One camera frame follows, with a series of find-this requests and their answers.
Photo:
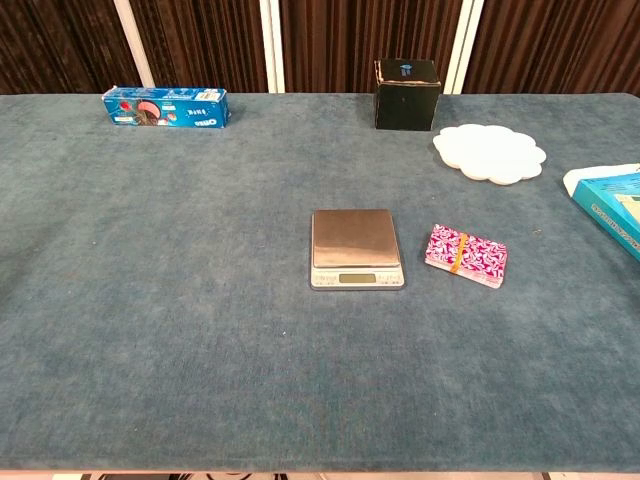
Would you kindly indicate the pink patterned small packet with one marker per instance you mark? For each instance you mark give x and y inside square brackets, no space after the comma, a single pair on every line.
[466,255]

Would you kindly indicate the small silver digital scale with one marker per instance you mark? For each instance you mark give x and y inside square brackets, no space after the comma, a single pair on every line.
[356,245]

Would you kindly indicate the teal scale packaging box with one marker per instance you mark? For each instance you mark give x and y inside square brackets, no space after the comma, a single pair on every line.
[612,202]

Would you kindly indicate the blue-green table cloth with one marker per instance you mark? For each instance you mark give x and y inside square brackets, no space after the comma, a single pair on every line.
[200,300]

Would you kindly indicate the black cube box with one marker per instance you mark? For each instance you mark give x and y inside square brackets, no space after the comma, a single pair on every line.
[406,102]

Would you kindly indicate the white flower-shaped paint palette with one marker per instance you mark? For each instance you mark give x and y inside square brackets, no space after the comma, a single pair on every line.
[489,152]

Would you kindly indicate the blue Oreo cookie box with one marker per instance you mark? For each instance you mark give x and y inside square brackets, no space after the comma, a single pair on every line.
[165,107]

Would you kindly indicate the white partition frame post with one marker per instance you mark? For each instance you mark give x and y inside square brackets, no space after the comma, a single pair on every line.
[133,40]
[272,45]
[465,45]

